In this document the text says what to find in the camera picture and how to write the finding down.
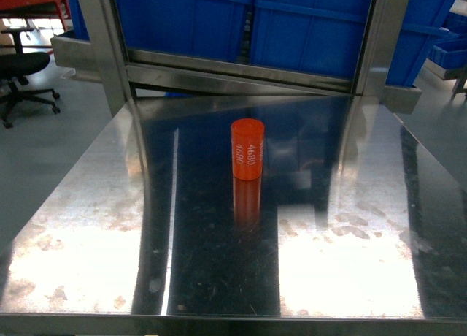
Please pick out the orange cylindrical capacitor 4680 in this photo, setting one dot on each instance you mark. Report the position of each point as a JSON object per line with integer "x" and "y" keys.
{"x": 247, "y": 140}

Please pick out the blue plastic bin left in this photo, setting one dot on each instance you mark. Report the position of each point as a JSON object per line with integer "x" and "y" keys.
{"x": 200, "y": 28}

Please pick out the blue plastic bin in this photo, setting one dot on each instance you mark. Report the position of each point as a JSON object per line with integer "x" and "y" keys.
{"x": 200, "y": 28}
{"x": 321, "y": 37}

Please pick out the blue plastic bin right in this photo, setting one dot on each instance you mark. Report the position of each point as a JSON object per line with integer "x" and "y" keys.
{"x": 321, "y": 37}

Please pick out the blue bin far left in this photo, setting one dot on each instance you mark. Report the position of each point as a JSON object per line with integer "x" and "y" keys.
{"x": 78, "y": 21}

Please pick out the blue bin far right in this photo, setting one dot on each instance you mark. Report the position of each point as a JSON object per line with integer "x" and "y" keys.
{"x": 422, "y": 27}

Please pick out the black office chair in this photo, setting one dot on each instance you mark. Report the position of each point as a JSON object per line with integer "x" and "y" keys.
{"x": 15, "y": 67}

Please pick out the stainless steel rack frame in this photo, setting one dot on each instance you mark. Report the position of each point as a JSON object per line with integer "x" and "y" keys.
{"x": 123, "y": 70}

